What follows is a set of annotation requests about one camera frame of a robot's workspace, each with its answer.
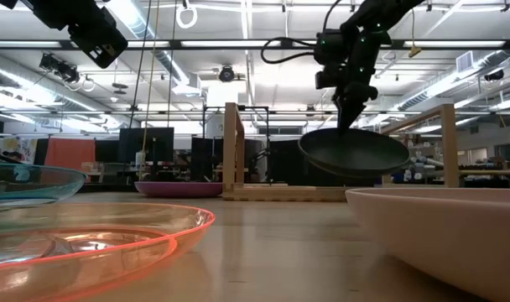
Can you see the wooden slatted shelf rack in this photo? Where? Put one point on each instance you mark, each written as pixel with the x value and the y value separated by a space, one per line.
pixel 229 147

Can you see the teal transparent plate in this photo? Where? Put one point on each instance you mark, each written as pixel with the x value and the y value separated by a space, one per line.
pixel 37 184

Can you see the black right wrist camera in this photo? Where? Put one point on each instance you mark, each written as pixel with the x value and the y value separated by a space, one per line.
pixel 328 79

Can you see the black partition screen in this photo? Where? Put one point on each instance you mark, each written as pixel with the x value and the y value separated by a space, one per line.
pixel 209 159

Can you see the black plate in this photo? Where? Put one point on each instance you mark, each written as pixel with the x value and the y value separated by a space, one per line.
pixel 364 157

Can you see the purple plate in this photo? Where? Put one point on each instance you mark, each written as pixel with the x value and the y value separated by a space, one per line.
pixel 175 189

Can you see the yellow hanging plug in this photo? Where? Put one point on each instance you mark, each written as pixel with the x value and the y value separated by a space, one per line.
pixel 414 52

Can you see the colourful wall poster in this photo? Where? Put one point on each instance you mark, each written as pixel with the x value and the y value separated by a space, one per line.
pixel 16 151

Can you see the orange transparent plate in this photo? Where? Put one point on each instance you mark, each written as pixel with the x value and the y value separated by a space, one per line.
pixel 91 268

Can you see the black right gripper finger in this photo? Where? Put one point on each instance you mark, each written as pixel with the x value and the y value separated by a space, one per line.
pixel 359 108
pixel 345 115

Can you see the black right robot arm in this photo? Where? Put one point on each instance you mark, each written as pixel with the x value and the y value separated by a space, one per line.
pixel 385 12

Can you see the pink plate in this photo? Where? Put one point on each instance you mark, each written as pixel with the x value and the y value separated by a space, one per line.
pixel 448 235

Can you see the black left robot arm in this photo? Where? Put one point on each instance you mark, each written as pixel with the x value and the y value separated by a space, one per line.
pixel 49 12

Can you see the black overhead camera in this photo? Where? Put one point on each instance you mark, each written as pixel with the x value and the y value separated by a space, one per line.
pixel 227 74

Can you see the white air vent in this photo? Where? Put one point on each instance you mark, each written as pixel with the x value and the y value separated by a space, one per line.
pixel 464 62

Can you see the orange cloth panel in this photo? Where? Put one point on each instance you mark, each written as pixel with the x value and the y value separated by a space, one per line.
pixel 70 153

